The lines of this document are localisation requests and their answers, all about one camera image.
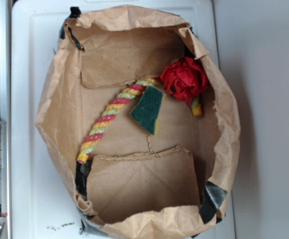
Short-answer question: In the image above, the green and yellow sponge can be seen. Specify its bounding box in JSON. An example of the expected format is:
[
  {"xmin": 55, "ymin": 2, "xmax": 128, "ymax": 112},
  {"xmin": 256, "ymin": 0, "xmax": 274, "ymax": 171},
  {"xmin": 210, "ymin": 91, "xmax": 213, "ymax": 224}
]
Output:
[{"xmin": 130, "ymin": 86, "xmax": 164, "ymax": 135}]

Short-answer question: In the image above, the brown paper bag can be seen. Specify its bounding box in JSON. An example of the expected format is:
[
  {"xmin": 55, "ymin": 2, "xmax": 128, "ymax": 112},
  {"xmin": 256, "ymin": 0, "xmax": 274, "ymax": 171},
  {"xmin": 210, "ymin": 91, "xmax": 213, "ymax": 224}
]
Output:
[{"xmin": 36, "ymin": 5, "xmax": 241, "ymax": 239}]

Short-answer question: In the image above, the crumpled red cloth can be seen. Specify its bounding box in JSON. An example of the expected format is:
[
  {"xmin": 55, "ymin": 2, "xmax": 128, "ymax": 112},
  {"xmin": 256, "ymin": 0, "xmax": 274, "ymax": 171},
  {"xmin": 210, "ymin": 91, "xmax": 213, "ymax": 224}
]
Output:
[{"xmin": 160, "ymin": 57, "xmax": 210, "ymax": 105}]

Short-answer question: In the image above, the multicolour twisted rope toy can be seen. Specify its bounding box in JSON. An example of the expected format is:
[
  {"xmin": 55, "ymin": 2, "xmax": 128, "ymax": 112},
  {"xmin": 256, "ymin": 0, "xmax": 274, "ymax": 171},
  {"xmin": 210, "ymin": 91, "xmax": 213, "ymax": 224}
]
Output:
[{"xmin": 76, "ymin": 77, "xmax": 202, "ymax": 164}]

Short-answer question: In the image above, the aluminium frame rail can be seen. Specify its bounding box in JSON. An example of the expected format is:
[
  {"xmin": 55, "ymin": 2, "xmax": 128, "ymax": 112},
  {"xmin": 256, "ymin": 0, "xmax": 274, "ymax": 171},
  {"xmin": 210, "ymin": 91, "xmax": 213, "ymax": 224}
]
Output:
[{"xmin": 0, "ymin": 0, "xmax": 13, "ymax": 239}]

